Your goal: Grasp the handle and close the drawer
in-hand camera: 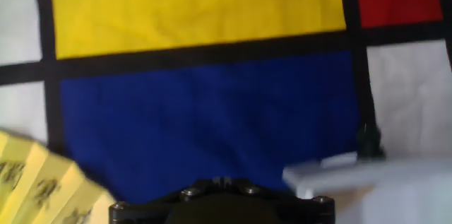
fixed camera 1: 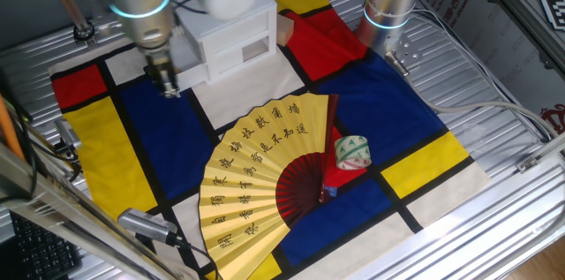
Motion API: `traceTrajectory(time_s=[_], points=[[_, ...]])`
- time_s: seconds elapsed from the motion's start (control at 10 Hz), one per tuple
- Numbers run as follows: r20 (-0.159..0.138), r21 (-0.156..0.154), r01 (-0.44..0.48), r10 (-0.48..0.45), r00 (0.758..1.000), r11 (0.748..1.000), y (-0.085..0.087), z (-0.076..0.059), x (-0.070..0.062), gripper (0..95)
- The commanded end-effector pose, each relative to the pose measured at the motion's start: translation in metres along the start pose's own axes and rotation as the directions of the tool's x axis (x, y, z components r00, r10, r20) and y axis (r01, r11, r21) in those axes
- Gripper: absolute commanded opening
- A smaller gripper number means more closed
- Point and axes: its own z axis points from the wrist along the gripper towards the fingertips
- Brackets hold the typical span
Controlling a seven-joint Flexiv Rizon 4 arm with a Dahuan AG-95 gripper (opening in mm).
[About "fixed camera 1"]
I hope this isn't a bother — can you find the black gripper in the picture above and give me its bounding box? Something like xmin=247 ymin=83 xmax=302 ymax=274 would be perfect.
xmin=144 ymin=45 xmax=182 ymax=100

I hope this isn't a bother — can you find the white plastic drawer cabinet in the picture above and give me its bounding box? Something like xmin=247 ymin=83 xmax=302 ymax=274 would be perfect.
xmin=169 ymin=0 xmax=278 ymax=85

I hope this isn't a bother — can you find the colour block tablecloth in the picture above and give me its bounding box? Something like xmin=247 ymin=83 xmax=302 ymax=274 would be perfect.
xmin=48 ymin=0 xmax=492 ymax=280

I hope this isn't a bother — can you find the yellow paper folding fan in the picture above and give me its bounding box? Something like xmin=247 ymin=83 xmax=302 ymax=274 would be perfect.
xmin=198 ymin=93 xmax=340 ymax=280

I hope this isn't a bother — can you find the tan wooden block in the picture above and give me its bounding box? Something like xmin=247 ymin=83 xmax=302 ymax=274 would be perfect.
xmin=275 ymin=14 xmax=296 ymax=47

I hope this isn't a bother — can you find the orange rod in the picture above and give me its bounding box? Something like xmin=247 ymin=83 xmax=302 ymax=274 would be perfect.
xmin=0 ymin=94 xmax=26 ymax=162

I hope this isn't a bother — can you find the green printed tape roll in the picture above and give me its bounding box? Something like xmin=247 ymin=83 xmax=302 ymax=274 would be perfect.
xmin=334 ymin=134 xmax=373 ymax=171

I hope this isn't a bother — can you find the black keyboard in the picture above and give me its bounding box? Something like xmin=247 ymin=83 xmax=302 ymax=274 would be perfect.
xmin=8 ymin=211 xmax=83 ymax=280

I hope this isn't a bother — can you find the printed dark panel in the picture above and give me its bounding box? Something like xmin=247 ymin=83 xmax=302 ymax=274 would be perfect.
xmin=417 ymin=0 xmax=565 ymax=135

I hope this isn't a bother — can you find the black white fiducial marker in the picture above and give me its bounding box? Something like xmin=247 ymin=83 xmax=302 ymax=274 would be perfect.
xmin=540 ymin=0 xmax=565 ymax=32

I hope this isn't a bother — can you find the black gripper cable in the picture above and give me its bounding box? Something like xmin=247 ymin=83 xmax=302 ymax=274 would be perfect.
xmin=169 ymin=0 xmax=208 ymax=15

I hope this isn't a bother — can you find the grey mounted camera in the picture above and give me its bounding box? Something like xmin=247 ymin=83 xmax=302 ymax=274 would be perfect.
xmin=53 ymin=117 xmax=84 ymax=154

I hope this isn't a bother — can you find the black camera cable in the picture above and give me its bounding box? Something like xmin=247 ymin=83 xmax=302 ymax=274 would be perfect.
xmin=174 ymin=236 xmax=222 ymax=280

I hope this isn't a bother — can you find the aluminium frame bar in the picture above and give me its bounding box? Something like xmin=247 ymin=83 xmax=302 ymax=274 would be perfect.
xmin=0 ymin=142 xmax=191 ymax=280

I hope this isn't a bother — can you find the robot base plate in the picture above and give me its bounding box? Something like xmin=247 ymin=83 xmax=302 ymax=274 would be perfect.
xmin=382 ymin=27 xmax=425 ymax=79

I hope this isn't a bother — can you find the grey hose cable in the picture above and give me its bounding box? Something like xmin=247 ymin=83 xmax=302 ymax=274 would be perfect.
xmin=384 ymin=49 xmax=565 ymax=140

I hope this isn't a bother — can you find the metal bracket with rail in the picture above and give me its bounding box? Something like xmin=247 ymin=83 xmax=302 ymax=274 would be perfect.
xmin=515 ymin=132 xmax=565 ymax=174

